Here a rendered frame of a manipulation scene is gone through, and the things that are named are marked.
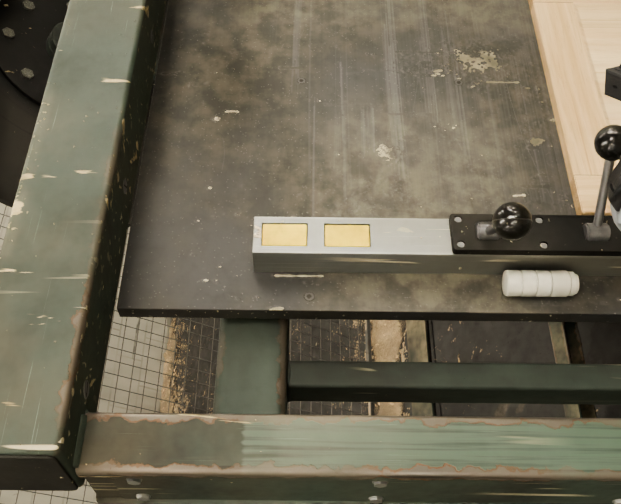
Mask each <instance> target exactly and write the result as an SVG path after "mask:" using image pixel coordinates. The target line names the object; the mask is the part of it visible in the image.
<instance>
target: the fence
mask: <svg viewBox="0 0 621 504"><path fill-rule="evenodd" d="M263 224H305V225H307V246H262V229H263ZM325 225H368V226H369V238H370V247H328V246H324V231H325ZM252 256H253V266H254V271H255V272H330V273H416V274H502V275H503V272H504V271H505V270H533V271H534V270H566V271H573V272H574V273H575V274H577V275H588V276H621V256H556V255H470V254H453V252H452V245H451V236H450V227H449V219H419V218H334V217H254V230H253V247H252Z"/></svg>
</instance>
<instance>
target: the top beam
mask: <svg viewBox="0 0 621 504"><path fill-rule="evenodd" d="M166 1H167V0H70V1H69V5H68V9H67V12H66V16H65V20H64V23H63V27H62V30H61V34H60V38H59V41H58V45H57V48H56V52H55V56H54V59H53V63H52V67H51V70H50V74H49V77H48V81H47V85H46V88H45V92H44V95H43V99H42V103H41V106H40V110H39V114H38V117H37V121H36V124H35V128H34V132H33V135H32V139H31V142H30V146H29V150H28V153H27V157H26V161H25V164H24V168H23V171H22V175H21V179H20V182H19V186H18V189H17V193H16V197H15V200H14V204H13V207H12V211H11V215H10V218H9V222H8V226H7V229H6V233H5V236H4V240H3V244H2V247H1V251H0V490H40V491H75V490H78V487H81V486H83V484H84V482H85V478H79V477H78V476H77V474H76V472H75V468H73V459H74V453H75V448H76V442H77V437H78V431H79V426H80V420H81V415H82V414H84V415H85V412H86V409H87V410H88V411H89V412H97V406H98V400H99V394H100V388H101V382H102V377H103V371H104V365H105V359H106V353H107V347H108V341H109V335H110V330H111V324H112V318H113V312H114V306H115V300H116V294H117V288H118V283H119V277H120V271H121V265H122V259H123V253H124V247H125V241H126V236H127V230H128V224H129V218H130V212H131V206H132V200H133V195H134V189H135V183H136V177H137V171H138V165H139V159H140V153H141V148H142V142H143V136H144V130H145V124H146V118H147V112H148V106H149V101H150V95H151V89H152V83H153V77H154V71H155V65H156V59H157V54H158V48H159V42H160V36H161V30H162V24H163V18H164V13H165V7H166Z"/></svg>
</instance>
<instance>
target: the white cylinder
mask: <svg viewBox="0 0 621 504"><path fill-rule="evenodd" d="M502 290H503V294H504V295H505V296H520V297H533V296H534V297H567V296H574V295H575V294H577V293H578V290H579V278H578V275H577V274H575V273H574V272H573V271H566V270H534V271H533V270H505V271H504V272H503V276H502Z"/></svg>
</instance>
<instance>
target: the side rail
mask: <svg viewBox="0 0 621 504"><path fill-rule="evenodd" d="M85 415H87V425H86V428H85V434H84V441H83V446H82V452H81V458H80V463H79V467H78V468H75V472H76V474H77V476H78V477H79V478H85V479H86V480H87V482H88V483H89V485H90V486H91V487H92V489H93V490H94V491H95V493H96V501H97V503H98V504H621V418H551V417H461V416H371V415H282V414H192V413H103V412H88V413H86V414H85Z"/></svg>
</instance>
